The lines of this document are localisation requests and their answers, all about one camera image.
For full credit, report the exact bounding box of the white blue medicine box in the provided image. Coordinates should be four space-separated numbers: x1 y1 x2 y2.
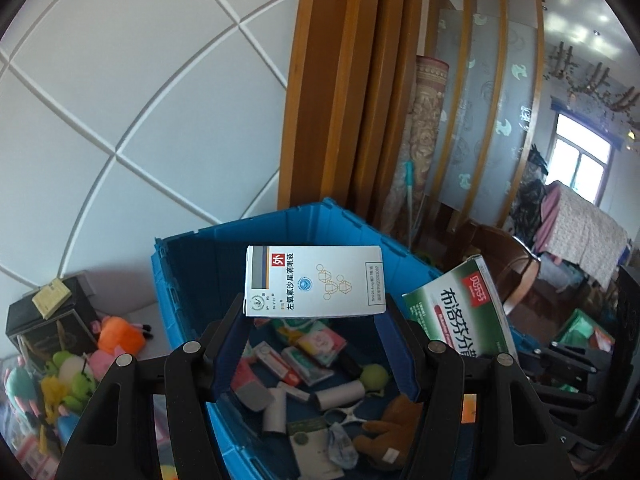
245 245 385 319

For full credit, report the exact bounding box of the white green card box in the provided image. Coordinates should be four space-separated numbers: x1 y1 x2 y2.
286 417 346 480

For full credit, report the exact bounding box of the red white medicine box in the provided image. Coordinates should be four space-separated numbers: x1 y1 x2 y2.
281 346 335 387
254 342 291 378

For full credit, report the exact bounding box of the green orange medicine box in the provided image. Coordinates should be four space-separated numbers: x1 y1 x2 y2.
402 255 519 361

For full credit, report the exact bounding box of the black gift box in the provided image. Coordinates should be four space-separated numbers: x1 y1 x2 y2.
6 275 101 358

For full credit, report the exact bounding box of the blue plastic container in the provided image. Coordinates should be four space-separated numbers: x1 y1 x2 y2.
151 197 481 480

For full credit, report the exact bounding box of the green plush ball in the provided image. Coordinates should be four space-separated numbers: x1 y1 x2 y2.
360 364 391 393

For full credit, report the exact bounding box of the yellow sticky note pad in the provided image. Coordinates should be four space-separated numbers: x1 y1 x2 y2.
32 278 72 320

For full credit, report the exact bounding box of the room window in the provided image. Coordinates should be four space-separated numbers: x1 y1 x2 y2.
550 110 617 206

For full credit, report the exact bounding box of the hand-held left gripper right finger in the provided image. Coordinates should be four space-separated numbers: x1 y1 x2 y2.
372 302 573 480

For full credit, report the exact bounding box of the teal mop handle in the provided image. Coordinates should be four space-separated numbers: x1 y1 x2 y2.
404 160 420 247

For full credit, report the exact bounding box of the grey block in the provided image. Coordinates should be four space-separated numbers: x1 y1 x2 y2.
235 379 275 412

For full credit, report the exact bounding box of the rolled patterned rug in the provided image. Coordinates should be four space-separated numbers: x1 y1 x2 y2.
390 56 451 241

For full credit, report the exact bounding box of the pink sanitary pad pack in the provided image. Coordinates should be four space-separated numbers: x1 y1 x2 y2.
272 317 348 367

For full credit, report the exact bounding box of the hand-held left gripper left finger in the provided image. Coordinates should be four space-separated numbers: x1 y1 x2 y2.
54 292 251 480

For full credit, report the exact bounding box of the hanging ceiling decoration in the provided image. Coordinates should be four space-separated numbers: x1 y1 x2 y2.
542 40 640 126

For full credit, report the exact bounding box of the crumpled clear plastic bag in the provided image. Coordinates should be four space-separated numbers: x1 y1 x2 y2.
327 422 360 468

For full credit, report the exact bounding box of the floral cloth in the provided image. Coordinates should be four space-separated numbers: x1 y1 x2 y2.
535 182 631 291

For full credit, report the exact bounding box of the wooden chair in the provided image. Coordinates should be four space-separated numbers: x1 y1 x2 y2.
450 220 542 322

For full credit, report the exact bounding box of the brown bear plush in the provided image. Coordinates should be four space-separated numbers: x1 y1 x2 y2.
352 394 426 471

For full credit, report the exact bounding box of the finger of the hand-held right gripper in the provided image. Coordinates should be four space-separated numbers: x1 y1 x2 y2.
519 341 599 376
536 386 597 414

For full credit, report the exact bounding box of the wooden glass partition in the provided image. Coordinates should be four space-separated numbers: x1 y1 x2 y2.
425 0 547 231

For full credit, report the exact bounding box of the white plastic clip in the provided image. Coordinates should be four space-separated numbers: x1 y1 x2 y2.
322 404 364 427

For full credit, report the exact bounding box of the green packaging bag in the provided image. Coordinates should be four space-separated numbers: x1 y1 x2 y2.
555 307 616 356

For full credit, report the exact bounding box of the orange pink plush toy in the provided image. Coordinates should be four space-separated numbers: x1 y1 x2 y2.
92 315 153 357

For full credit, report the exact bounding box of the pink pig plush blue outfit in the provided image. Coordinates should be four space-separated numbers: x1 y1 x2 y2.
55 410 83 448

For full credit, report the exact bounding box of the green and white plush toy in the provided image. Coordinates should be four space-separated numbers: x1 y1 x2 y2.
50 350 98 411

